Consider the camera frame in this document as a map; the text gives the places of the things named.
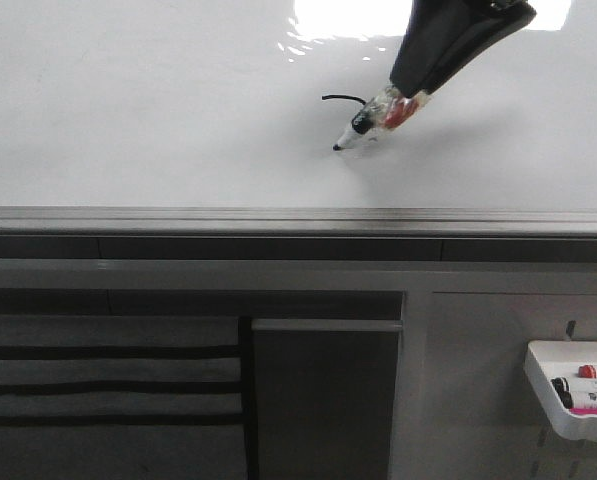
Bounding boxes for grey cabinet panel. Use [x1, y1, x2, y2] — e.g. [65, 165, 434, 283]
[253, 319, 401, 479]

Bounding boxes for white pegboard panel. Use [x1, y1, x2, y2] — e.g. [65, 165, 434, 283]
[420, 293, 597, 479]

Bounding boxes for black-capped marker in tray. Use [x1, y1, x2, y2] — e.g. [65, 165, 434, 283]
[558, 392, 597, 409]
[551, 377, 597, 393]

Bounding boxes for white whiteboard with metal frame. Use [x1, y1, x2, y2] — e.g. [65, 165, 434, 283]
[0, 1, 597, 261]

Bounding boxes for white black-tip whiteboard marker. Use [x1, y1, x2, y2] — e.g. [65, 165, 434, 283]
[333, 84, 432, 151]

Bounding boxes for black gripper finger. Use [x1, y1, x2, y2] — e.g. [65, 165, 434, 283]
[420, 1, 537, 94]
[389, 0, 469, 94]

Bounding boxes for white plastic marker tray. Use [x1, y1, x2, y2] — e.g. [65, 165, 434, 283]
[524, 340, 597, 443]

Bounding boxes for grey black-striped fabric organizer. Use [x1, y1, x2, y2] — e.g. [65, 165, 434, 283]
[0, 315, 258, 479]

